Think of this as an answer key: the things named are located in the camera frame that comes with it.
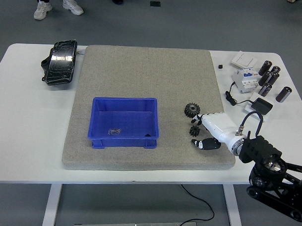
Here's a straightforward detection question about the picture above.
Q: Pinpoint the black floor cable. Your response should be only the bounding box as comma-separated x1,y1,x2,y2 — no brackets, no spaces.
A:
179,184,216,226

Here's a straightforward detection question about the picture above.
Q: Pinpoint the white circuit breaker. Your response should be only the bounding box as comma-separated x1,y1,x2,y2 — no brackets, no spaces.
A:
231,66,260,95

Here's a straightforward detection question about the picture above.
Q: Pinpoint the black power adapter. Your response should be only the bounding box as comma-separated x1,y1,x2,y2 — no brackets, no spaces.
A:
249,97,274,117

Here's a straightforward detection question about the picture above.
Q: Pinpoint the black film-wrapped device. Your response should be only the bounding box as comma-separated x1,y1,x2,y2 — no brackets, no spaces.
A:
40,39,79,88

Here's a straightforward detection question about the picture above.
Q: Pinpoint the grey-brown mat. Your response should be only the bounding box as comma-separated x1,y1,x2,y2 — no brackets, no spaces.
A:
61,44,240,176

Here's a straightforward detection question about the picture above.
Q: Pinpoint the white wall switch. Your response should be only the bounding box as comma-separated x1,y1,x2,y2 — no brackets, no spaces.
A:
231,51,259,69

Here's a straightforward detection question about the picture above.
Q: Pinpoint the blue plastic box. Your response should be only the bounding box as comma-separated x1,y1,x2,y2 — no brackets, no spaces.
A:
87,95,162,151

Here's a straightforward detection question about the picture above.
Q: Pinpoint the white table leg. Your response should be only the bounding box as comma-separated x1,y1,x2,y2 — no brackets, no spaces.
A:
41,183,62,226
221,184,245,226

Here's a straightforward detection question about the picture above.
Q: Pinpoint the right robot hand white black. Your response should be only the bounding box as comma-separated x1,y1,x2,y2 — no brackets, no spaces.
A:
189,111,247,153

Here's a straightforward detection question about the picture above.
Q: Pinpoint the large black gear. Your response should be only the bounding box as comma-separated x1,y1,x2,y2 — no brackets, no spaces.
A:
184,102,201,118

